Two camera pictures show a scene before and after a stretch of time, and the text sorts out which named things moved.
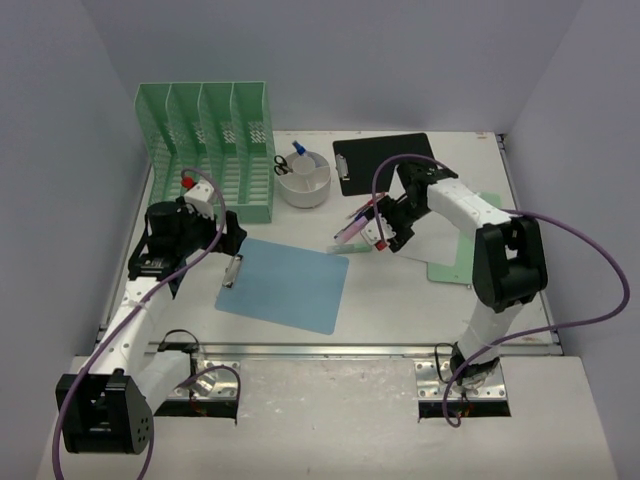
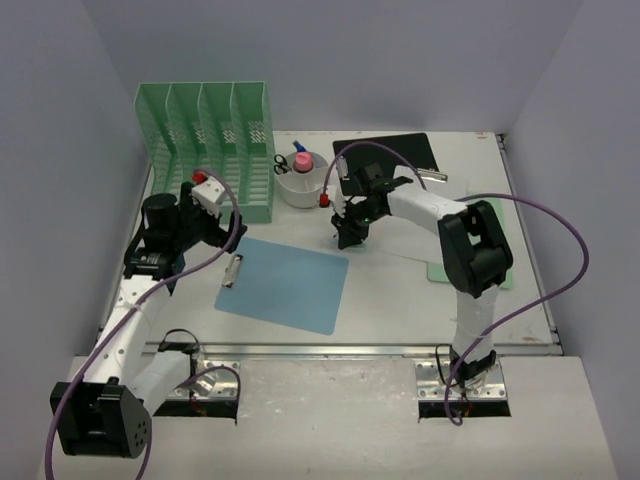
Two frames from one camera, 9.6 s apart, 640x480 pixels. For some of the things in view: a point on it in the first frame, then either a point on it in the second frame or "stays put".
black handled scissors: x=282 y=167 stays put
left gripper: x=228 y=232 stays put
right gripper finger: x=388 y=207 -> x=351 y=235
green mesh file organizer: x=222 y=127 stays put
